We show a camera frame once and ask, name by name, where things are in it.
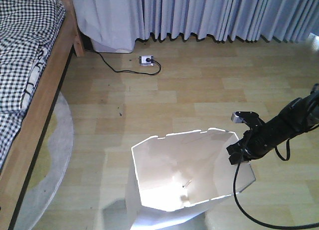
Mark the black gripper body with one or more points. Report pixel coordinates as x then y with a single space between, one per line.
258 142

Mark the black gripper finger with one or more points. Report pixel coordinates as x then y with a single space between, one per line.
235 159
237 147

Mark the white plastic trash bin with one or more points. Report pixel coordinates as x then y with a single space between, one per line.
174 178

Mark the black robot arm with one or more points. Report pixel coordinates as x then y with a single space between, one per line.
299 116

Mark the floor power outlet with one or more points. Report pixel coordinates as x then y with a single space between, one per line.
146 60

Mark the light grey curtain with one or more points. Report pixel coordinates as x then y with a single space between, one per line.
115 25

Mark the grey round rug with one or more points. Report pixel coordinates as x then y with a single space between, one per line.
50 167

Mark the black white checkered bedding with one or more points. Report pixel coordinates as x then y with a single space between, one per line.
28 30

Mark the wooden bed frame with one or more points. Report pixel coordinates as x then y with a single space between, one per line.
18 166

